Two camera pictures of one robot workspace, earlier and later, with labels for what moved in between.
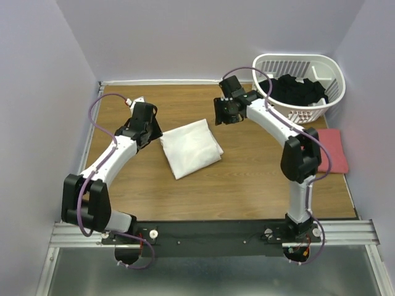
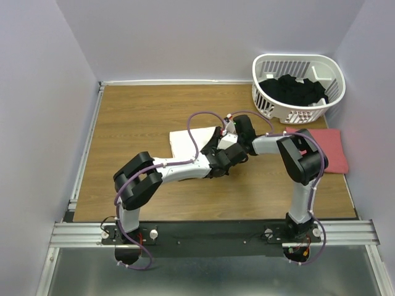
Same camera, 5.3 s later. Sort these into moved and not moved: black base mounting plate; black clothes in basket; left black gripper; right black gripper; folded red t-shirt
Moved: left black gripper; right black gripper
Not moved: folded red t-shirt; black base mounting plate; black clothes in basket
